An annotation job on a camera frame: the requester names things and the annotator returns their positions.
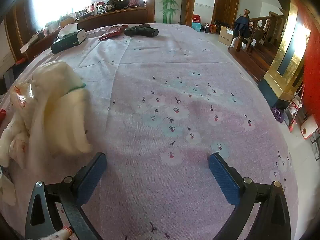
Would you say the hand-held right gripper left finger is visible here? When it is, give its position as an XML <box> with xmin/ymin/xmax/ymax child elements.
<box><xmin>25</xmin><ymin>152</ymin><xmax>107</xmax><ymax>240</ymax></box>

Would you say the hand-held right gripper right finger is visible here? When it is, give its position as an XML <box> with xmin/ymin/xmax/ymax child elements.
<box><xmin>208</xmin><ymin>152</ymin><xmax>292</xmax><ymax>240</ymax></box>

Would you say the cream cloth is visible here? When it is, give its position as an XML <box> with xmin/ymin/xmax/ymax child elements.
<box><xmin>30</xmin><ymin>61</ymin><xmax>93</xmax><ymax>158</ymax></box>

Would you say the purple mop head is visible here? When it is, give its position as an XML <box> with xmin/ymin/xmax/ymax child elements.
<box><xmin>271</xmin><ymin>107</ymin><xmax>285</xmax><ymax>123</ymax></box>

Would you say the white red printed plastic bag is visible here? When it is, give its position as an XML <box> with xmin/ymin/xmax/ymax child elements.
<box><xmin>0</xmin><ymin>82</ymin><xmax>35</xmax><ymax>168</ymax></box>

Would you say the pink floral tablecloth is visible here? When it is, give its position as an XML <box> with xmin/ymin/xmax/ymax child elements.
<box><xmin>0</xmin><ymin>23</ymin><xmax>299</xmax><ymax>240</ymax></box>

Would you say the wooden staircase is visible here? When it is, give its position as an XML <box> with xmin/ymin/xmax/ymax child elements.
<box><xmin>227</xmin><ymin>9</ymin><xmax>288</xmax><ymax>83</ymax></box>

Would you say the gold pillar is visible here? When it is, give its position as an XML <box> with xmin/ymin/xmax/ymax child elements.
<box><xmin>257</xmin><ymin>0</ymin><xmax>312</xmax><ymax>108</ymax></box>

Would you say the dark green tissue box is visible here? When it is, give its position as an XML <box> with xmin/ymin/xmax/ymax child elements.
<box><xmin>50</xmin><ymin>24</ymin><xmax>87</xmax><ymax>55</ymax></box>

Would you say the cardboard box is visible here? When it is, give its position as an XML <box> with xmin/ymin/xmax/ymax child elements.
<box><xmin>218</xmin><ymin>26</ymin><xmax>237</xmax><ymax>47</ymax></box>

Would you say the dark red foil packet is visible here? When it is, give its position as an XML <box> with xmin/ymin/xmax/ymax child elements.
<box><xmin>98</xmin><ymin>24</ymin><xmax>129</xmax><ymax>41</ymax></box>

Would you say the black handheld object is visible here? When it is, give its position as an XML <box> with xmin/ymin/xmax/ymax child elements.
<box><xmin>124</xmin><ymin>24</ymin><xmax>159</xmax><ymax>38</ymax></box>

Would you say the dark jacket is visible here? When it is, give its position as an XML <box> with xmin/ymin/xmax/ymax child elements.
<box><xmin>234</xmin><ymin>16</ymin><xmax>252</xmax><ymax>38</ymax></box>

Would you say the wooden sideboard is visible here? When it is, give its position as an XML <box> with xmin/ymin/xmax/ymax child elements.
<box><xmin>5</xmin><ymin>6</ymin><xmax>148</xmax><ymax>63</ymax></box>

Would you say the brown wooden door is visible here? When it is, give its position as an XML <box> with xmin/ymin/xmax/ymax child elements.
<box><xmin>211</xmin><ymin>0</ymin><xmax>241</xmax><ymax>27</ymax></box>

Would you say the bamboo painted glass panel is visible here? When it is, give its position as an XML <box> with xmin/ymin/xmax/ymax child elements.
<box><xmin>154</xmin><ymin>0</ymin><xmax>184</xmax><ymax>24</ymax></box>

